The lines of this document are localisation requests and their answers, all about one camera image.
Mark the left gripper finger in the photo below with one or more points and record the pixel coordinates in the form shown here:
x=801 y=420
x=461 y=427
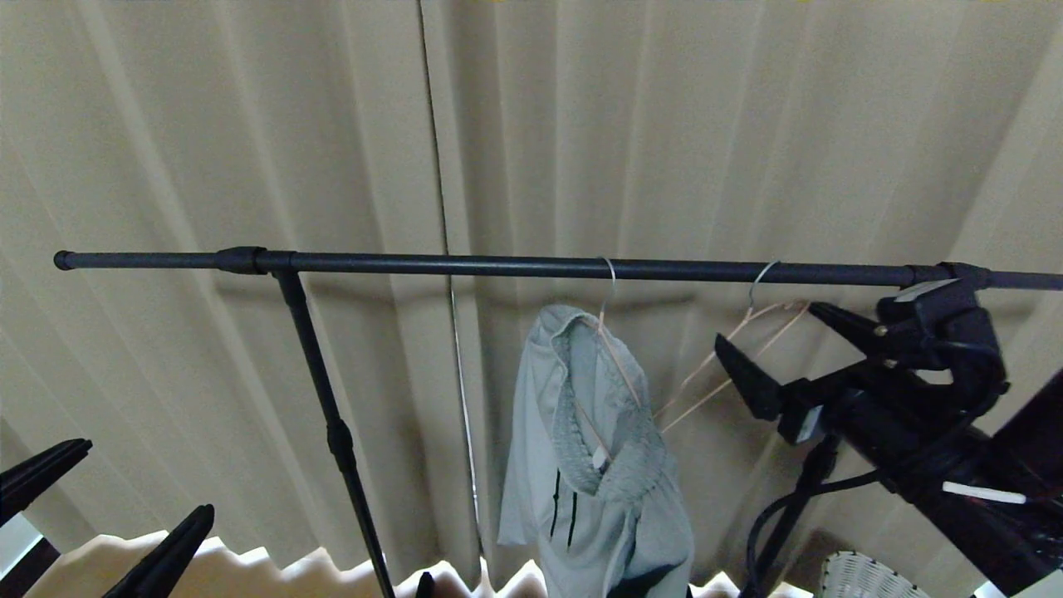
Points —
x=166 y=552
x=41 y=475

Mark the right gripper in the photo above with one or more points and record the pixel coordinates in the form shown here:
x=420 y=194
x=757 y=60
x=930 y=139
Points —
x=880 y=423

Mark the pink clothes hanger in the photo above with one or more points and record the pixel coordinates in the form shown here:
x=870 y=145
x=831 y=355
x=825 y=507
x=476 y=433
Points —
x=619 y=363
x=706 y=362

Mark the pale grey shorts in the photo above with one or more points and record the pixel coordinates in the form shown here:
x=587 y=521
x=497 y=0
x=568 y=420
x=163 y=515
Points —
x=531 y=432

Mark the white laundry basket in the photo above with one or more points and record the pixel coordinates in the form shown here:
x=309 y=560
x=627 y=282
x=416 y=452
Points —
x=864 y=577

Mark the black clothes rack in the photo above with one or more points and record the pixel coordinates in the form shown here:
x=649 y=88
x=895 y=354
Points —
x=498 y=266

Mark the beige curtain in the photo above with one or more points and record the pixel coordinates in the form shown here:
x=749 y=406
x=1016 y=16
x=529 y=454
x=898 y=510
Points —
x=747 y=124

